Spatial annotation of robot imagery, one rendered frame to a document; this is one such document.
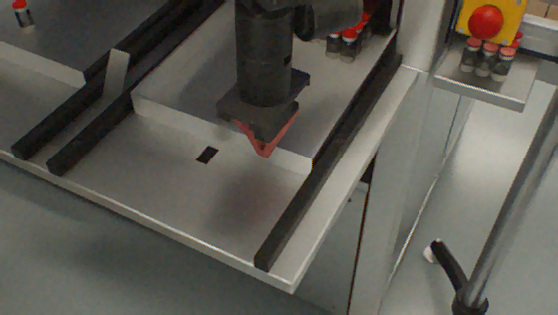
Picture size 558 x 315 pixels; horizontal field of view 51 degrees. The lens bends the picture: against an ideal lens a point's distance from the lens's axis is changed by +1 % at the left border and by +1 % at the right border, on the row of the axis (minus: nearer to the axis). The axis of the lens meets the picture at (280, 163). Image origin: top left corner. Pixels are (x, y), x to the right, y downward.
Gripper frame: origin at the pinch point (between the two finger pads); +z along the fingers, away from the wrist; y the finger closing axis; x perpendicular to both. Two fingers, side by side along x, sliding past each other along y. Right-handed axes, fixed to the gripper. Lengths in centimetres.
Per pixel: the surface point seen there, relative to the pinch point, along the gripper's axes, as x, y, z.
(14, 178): 108, 29, 91
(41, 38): 42.7, 6.5, 3.0
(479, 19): -16.7, 23.2, -10.6
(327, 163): -7.3, 2.4, 0.7
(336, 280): -3, 29, 65
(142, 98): 18.0, 0.2, -0.2
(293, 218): -7.6, -6.7, 1.0
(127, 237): 62, 28, 91
